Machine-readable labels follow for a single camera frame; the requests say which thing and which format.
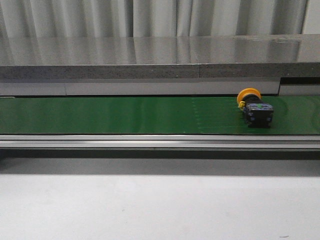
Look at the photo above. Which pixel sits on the aluminium conveyor side rail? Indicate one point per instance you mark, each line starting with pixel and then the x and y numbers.
pixel 126 141

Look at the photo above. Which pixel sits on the green conveyor belt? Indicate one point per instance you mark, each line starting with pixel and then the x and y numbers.
pixel 293 115

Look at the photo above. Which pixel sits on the yellow mushroom push button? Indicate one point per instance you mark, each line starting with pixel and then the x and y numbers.
pixel 256 113

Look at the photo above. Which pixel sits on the grey stone counter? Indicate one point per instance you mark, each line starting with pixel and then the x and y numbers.
pixel 285 65

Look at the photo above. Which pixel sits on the white pleated curtain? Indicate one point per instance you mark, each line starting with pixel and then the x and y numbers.
pixel 157 18

